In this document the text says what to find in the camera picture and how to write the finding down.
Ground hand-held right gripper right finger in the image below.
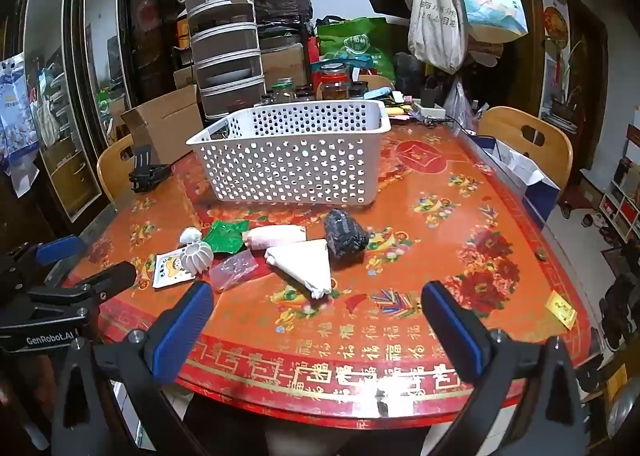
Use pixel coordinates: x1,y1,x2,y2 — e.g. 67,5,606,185
421,280,586,456

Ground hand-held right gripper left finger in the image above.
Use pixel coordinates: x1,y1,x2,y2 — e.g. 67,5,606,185
50,280,216,456

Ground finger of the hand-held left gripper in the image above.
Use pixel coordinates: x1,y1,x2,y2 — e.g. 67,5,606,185
27,262,137,307
0,235,88,287

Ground green foil packet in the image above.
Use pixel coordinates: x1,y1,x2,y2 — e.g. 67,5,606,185
202,221,249,254

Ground pink white towel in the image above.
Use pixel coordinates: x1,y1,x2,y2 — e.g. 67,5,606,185
242,226,307,251

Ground white perforated plastic basket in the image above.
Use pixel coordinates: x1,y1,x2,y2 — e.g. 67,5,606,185
186,100,392,207

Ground white cartoon print packet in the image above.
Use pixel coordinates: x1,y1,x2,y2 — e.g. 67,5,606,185
151,251,197,290

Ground white ribbed round toy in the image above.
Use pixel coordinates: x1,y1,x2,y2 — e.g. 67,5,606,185
180,242,214,277

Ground wooden chair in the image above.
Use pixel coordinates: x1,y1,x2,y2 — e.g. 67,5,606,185
477,106,573,191
96,134,136,201

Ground black folding holder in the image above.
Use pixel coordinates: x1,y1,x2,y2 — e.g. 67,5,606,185
129,146,172,194

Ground yellow card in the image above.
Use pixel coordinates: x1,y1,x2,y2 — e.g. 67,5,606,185
545,292,578,331

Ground folded white cloth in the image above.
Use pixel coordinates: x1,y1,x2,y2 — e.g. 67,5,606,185
264,239,333,301

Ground black cloth bundle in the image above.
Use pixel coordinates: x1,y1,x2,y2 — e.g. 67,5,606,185
322,209,371,259

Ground open cardboard box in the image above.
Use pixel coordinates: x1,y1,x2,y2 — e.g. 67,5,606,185
121,84,205,164

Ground blue white paper bag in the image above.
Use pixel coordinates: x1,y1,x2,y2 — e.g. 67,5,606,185
472,136,561,227

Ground white cube shelf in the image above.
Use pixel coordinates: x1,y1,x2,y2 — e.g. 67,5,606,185
597,156,640,241

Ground white power strip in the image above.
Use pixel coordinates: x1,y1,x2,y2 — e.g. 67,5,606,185
410,103,447,119

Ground hanging clear plastic bag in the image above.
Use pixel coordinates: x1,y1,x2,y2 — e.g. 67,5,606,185
444,76,473,129

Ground dark mirrored wardrobe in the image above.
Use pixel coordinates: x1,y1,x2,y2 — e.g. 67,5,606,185
0,0,193,237

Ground green lid glass jar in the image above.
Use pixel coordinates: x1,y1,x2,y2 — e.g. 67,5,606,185
272,78,296,104

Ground grey stacked drawer organizer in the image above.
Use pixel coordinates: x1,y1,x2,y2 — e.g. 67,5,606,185
184,0,267,119

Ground beige tote bag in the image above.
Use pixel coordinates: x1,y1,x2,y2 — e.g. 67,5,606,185
407,0,468,75

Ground green shopping bag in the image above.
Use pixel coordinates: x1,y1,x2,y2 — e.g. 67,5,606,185
316,17,396,81

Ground blue white printed tote bag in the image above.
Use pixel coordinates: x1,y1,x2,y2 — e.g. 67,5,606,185
452,0,529,44

